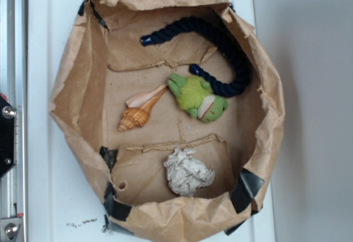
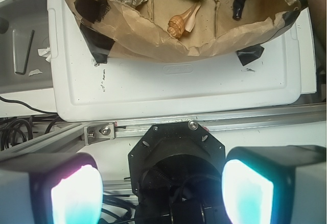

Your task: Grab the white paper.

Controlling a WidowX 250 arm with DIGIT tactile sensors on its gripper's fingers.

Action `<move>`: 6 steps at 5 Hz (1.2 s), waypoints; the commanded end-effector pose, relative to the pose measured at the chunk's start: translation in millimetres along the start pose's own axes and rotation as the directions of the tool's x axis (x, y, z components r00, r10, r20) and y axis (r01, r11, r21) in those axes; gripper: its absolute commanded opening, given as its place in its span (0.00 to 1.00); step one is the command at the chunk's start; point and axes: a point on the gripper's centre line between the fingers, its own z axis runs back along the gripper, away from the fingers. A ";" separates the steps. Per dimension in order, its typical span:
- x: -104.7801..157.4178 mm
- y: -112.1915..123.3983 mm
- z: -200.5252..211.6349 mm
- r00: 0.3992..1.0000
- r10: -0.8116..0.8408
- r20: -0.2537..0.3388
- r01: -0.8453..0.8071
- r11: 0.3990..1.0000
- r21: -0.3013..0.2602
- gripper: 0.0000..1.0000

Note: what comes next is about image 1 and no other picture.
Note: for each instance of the aluminium frame rail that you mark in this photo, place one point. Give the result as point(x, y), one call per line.
point(13, 85)

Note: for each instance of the black mounting bracket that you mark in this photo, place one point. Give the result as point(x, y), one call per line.
point(8, 118)

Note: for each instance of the brown paper bag bin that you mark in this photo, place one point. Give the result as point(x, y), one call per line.
point(104, 64)

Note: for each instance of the green plush frog toy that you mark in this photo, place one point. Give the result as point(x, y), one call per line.
point(195, 96)

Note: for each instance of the dark blue rope toy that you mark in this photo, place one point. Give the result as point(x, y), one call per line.
point(230, 48)

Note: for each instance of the crumpled white paper ball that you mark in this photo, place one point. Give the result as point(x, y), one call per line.
point(185, 173)

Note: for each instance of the orange spiral seashell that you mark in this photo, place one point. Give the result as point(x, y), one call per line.
point(139, 108)

